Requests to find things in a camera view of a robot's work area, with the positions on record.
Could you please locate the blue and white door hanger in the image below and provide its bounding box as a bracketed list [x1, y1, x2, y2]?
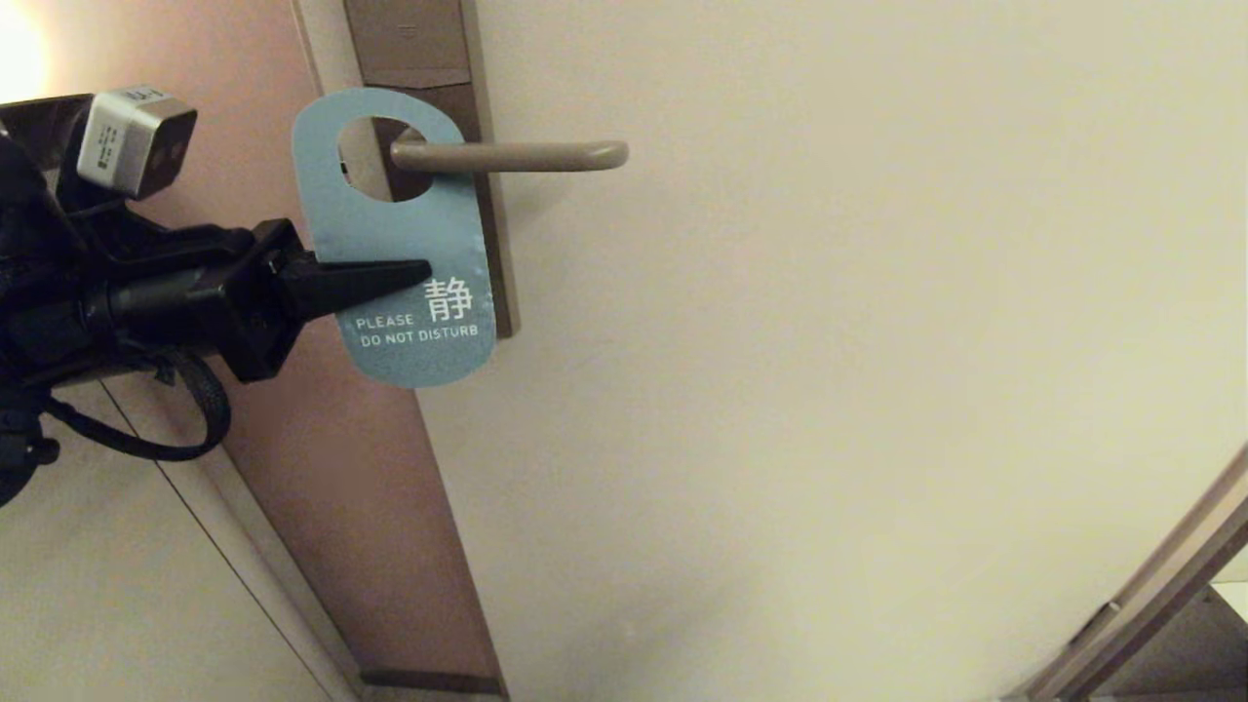
[292, 88, 496, 389]

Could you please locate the bronze door lock plate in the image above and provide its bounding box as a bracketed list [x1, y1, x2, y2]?
[343, 0, 516, 339]

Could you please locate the cream door panel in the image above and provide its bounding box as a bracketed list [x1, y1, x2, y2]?
[292, 0, 1248, 702]

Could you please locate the small dark hinge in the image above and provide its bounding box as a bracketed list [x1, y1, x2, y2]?
[1070, 603, 1122, 646]

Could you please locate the black braided left cable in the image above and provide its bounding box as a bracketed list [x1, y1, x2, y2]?
[39, 346, 233, 462]

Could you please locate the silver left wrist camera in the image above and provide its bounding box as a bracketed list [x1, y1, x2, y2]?
[76, 86, 198, 201]

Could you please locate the pink-brown door frame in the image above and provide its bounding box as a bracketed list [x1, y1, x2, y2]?
[29, 0, 508, 695]

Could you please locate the bronze door handle lever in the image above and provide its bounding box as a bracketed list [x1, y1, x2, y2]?
[390, 136, 630, 175]

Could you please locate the brown wooden frame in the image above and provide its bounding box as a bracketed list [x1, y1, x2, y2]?
[1014, 444, 1248, 702]

